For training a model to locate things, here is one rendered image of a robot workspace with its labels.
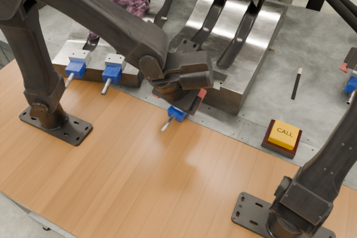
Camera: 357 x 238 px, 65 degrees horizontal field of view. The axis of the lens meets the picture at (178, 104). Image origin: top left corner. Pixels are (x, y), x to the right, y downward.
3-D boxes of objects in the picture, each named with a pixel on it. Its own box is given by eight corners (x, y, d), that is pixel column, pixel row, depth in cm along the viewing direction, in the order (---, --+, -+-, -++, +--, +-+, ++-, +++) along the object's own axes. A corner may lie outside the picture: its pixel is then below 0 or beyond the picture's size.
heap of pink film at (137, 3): (136, 45, 86) (133, 24, 80) (82, 39, 88) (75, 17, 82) (156, 1, 102) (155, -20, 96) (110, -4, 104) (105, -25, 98)
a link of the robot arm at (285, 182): (287, 171, 51) (273, 195, 48) (336, 201, 48) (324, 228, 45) (278, 185, 56) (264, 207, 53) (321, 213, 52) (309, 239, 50)
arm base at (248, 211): (246, 176, 56) (235, 207, 52) (353, 221, 51) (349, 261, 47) (240, 192, 63) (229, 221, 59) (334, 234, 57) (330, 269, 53)
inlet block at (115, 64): (113, 102, 75) (109, 88, 71) (95, 99, 76) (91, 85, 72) (128, 69, 84) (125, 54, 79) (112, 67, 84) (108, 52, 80)
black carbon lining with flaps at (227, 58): (227, 76, 76) (232, 49, 68) (175, 58, 80) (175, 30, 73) (265, 13, 95) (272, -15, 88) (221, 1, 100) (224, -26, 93)
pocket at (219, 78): (219, 96, 73) (221, 86, 71) (201, 89, 75) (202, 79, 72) (226, 85, 76) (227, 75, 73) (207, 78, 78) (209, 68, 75)
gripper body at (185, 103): (166, 71, 69) (155, 60, 62) (202, 88, 65) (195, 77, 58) (153, 94, 68) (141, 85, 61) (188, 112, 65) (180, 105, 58)
